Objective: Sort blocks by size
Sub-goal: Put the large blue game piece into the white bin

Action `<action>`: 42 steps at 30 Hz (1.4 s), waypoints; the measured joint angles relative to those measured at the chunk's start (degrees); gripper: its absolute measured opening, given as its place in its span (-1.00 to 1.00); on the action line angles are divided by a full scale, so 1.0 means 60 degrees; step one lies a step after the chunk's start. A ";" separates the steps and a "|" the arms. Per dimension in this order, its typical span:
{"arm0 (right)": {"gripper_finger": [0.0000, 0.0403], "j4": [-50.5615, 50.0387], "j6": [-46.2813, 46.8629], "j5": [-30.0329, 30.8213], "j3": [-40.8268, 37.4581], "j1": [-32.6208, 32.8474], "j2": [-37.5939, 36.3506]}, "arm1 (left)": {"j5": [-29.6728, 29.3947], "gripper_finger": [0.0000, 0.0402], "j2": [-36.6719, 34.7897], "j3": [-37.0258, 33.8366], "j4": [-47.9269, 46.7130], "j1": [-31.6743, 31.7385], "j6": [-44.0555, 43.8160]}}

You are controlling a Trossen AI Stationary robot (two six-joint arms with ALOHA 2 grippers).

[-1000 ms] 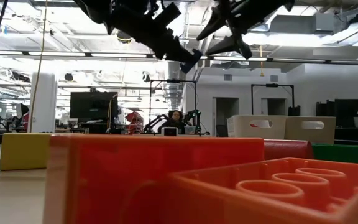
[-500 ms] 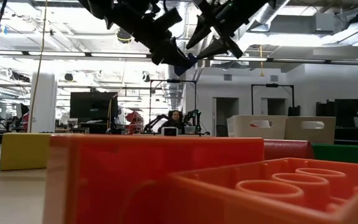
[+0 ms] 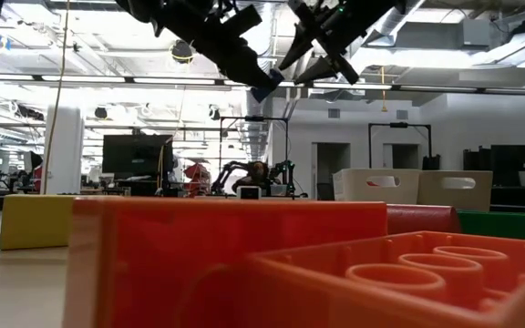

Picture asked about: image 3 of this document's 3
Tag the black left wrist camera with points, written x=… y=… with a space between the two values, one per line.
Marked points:
x=244 y=20

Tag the black and red chair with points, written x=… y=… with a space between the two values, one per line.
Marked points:
x=37 y=160

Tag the black equipment stack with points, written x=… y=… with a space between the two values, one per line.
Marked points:
x=508 y=157

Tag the red toy brick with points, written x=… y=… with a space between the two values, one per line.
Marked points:
x=373 y=183
x=422 y=219

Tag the ribbed silver ventilation duct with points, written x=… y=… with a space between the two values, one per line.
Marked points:
x=258 y=136

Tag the white pillar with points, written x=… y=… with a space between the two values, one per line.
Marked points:
x=64 y=155

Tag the yellow toy brick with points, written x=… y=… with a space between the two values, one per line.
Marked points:
x=34 y=223

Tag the black monitor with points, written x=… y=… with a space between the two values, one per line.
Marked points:
x=135 y=155

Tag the white wall vent grille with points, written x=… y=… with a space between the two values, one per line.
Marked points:
x=402 y=115
x=334 y=114

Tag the small white box device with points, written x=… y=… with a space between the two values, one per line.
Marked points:
x=239 y=192

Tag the black background robot arm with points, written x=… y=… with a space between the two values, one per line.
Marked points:
x=287 y=171
x=223 y=175

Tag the black round ceiling fixture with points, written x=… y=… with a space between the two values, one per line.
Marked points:
x=182 y=51

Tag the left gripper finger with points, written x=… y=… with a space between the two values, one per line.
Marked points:
x=260 y=64
x=244 y=68

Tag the small black ceiling fixture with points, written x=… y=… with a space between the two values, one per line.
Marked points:
x=214 y=113
x=100 y=113

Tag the green toy brick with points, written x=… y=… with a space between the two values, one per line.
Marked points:
x=499 y=225

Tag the red background item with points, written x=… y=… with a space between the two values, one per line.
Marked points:
x=197 y=173

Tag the white plastic bin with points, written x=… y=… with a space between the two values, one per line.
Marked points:
x=349 y=189

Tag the long ceiling light bar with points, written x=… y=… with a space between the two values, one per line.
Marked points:
x=176 y=80

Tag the orange toy brick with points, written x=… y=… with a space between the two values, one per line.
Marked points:
x=426 y=282
x=176 y=255

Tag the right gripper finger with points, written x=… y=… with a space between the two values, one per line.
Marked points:
x=301 y=50
x=322 y=70

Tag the black gantry frame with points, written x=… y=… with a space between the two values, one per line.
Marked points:
x=399 y=124
x=254 y=118

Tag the person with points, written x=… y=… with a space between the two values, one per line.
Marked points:
x=258 y=171

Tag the blue toy brick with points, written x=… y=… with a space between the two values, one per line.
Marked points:
x=264 y=93

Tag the beige plastic bin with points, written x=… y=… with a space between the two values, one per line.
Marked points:
x=431 y=193

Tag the smooth silver ventilation duct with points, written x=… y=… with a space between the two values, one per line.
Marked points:
x=392 y=32

